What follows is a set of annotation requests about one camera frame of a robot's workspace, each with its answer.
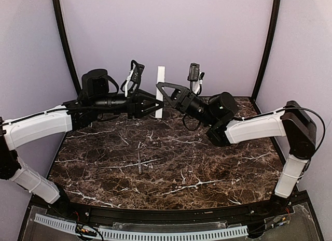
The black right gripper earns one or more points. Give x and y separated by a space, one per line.
184 100

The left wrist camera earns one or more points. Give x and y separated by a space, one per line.
136 71

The black corner post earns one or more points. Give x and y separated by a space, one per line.
267 48
65 44

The white left cable duct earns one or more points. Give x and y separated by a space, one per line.
60 224

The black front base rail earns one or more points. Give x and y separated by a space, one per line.
256 215

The white cable duct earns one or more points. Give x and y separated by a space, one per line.
221 234
60 224

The white right cable duct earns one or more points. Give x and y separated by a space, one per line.
221 234

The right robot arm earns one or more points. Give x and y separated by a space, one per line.
291 121

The black left corner post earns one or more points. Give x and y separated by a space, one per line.
65 44

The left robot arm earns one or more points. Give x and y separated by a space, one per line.
99 95

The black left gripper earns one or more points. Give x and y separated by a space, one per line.
132 106

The black right corner post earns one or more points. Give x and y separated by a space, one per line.
267 48

